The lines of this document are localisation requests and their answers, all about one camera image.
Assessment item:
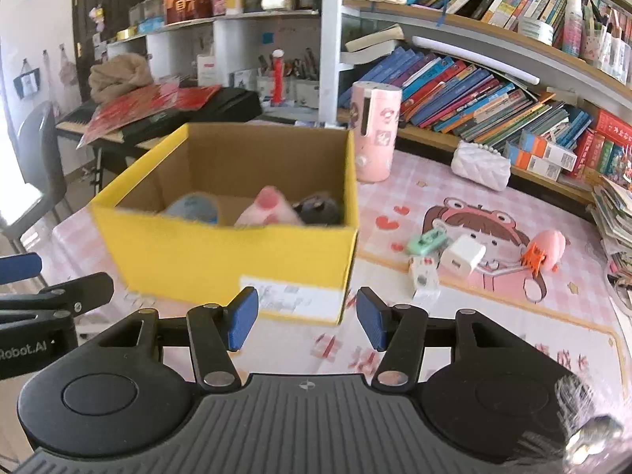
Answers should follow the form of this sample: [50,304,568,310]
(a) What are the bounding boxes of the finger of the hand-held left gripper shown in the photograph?
[0,271,115,329]
[0,253,41,287]

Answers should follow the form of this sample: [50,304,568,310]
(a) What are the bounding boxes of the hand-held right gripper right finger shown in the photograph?
[355,286,531,391]

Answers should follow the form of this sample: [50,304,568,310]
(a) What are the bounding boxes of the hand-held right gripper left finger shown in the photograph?
[98,286,260,390]

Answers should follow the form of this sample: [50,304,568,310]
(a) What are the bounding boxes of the yellow cardboard box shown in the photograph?
[89,122,360,325]

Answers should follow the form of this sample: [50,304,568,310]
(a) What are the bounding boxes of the mint green small toy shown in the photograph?
[407,231,448,258]

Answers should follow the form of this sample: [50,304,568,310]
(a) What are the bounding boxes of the white charger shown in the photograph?
[441,234,487,276]

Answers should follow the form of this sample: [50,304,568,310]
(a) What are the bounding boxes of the pink plush pig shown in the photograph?
[234,186,307,228]

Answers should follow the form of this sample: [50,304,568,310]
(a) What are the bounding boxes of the blue packet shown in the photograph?
[165,195,219,224]

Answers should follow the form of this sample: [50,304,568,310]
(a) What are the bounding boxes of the grey toy train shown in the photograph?
[293,195,344,226]

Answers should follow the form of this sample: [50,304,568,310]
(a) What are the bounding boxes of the orange claw clip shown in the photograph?
[522,243,548,276]

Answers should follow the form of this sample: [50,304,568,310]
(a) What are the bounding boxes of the pink peach toy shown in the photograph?
[530,229,570,271]

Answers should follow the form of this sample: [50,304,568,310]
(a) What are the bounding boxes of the pink checked tablecloth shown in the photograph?
[30,148,632,406]

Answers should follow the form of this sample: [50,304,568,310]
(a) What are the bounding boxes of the grey chair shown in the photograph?
[17,101,70,228]

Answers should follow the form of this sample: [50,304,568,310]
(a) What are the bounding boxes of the pink cartoon cylinder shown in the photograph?
[348,81,402,182]

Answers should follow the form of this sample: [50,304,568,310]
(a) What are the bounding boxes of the small hanging tote bag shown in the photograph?
[14,59,41,102]

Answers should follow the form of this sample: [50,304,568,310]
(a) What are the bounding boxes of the white quilted clutch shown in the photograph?
[451,141,512,192]

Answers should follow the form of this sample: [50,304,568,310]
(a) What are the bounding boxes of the red paper packets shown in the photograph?
[78,84,222,149]

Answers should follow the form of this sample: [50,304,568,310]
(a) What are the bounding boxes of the black electronic keyboard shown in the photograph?
[55,86,262,149]

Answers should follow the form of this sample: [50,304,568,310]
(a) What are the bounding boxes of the beige cloth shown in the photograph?
[89,54,155,104]

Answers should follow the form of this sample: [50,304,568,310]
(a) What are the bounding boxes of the orange white carton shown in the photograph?
[518,131,578,169]
[504,142,564,182]

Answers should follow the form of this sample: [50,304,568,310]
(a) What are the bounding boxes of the white pen holder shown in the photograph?
[295,49,321,107]
[257,56,275,102]

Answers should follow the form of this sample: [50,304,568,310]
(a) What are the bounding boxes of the row of leaning colourful books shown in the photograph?
[395,47,593,144]

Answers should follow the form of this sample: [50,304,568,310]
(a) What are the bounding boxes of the red white glue bottle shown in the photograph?
[271,49,287,105]

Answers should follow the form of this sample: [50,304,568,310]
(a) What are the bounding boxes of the shiny clear plastic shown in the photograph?
[555,375,624,465]

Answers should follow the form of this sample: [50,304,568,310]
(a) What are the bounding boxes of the white box red label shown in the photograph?
[196,54,218,86]

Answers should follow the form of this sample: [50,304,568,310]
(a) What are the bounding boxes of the white bookshelf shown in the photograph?
[106,0,632,208]

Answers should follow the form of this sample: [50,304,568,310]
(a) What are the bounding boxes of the stack of papers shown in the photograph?
[590,173,632,258]

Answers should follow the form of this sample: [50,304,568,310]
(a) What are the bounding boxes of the stacked beige books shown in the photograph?
[344,24,404,66]

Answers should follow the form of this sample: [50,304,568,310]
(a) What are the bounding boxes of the row of small red books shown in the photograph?
[573,131,632,179]

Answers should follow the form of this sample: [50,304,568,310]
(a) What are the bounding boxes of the red thick dictionary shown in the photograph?
[590,109,632,148]

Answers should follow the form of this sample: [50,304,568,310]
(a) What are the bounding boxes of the white tape roll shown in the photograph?
[517,16,555,45]

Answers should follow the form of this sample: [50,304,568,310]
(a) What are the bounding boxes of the pastel bottle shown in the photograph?
[563,0,584,57]

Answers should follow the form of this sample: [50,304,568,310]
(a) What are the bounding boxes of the pink stationery holder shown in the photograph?
[583,2,632,85]

